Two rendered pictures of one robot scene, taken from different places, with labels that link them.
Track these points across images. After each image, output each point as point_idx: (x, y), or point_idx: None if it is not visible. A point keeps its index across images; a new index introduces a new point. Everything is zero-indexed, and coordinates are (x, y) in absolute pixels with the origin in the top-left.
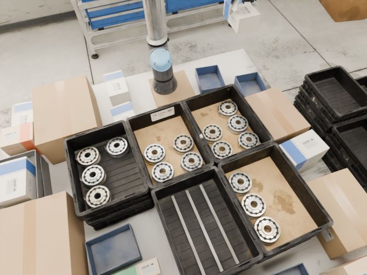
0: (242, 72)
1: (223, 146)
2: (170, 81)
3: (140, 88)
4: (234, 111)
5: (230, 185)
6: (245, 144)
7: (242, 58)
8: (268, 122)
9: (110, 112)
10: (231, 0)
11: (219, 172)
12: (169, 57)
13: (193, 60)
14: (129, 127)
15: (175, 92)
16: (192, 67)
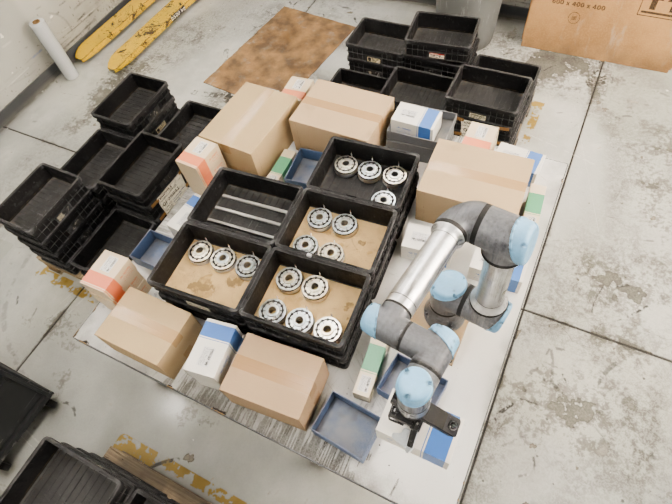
0: (393, 460)
1: (289, 281)
2: (429, 304)
3: None
4: (316, 332)
5: (246, 240)
6: (271, 303)
7: (424, 498)
8: (267, 351)
9: (466, 246)
10: (431, 397)
11: (263, 242)
12: (438, 290)
13: (485, 415)
14: (382, 207)
15: (420, 316)
16: (468, 398)
